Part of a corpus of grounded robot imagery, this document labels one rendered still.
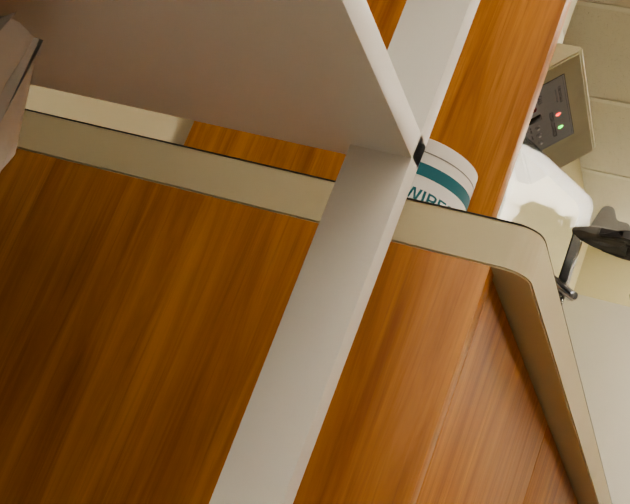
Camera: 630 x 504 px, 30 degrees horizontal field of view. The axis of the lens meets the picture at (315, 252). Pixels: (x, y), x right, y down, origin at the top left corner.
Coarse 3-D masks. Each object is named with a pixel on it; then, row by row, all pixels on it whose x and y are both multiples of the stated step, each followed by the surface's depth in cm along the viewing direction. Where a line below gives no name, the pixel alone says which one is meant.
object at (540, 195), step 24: (528, 144) 182; (528, 168) 182; (552, 168) 186; (528, 192) 182; (552, 192) 186; (576, 192) 191; (504, 216) 178; (528, 216) 182; (552, 216) 186; (576, 216) 191; (552, 240) 187; (576, 240) 191; (552, 264) 187
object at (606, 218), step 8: (608, 208) 187; (600, 216) 187; (608, 216) 187; (592, 224) 187; (600, 224) 187; (608, 224) 186; (616, 224) 186; (624, 224) 185; (576, 232) 189; (584, 232) 187; (592, 232) 186; (592, 240) 188; (600, 240) 186; (608, 240) 185; (616, 240) 184
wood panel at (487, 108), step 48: (384, 0) 178; (480, 0) 173; (528, 0) 171; (480, 48) 170; (528, 48) 168; (480, 96) 167; (528, 96) 165; (192, 144) 177; (240, 144) 175; (288, 144) 172; (480, 144) 164; (480, 192) 161
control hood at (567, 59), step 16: (560, 48) 175; (576, 48) 175; (560, 64) 175; (576, 64) 177; (544, 80) 177; (576, 80) 180; (576, 96) 185; (576, 112) 189; (576, 128) 193; (592, 128) 196; (560, 144) 196; (576, 144) 198; (592, 144) 201; (560, 160) 200
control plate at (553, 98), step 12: (552, 84) 178; (564, 84) 180; (540, 96) 180; (552, 96) 181; (564, 96) 183; (540, 108) 183; (552, 108) 184; (564, 108) 186; (540, 120) 186; (552, 120) 188; (564, 120) 189; (528, 132) 188; (540, 132) 189; (552, 132) 191; (564, 132) 192; (540, 144) 193; (552, 144) 194
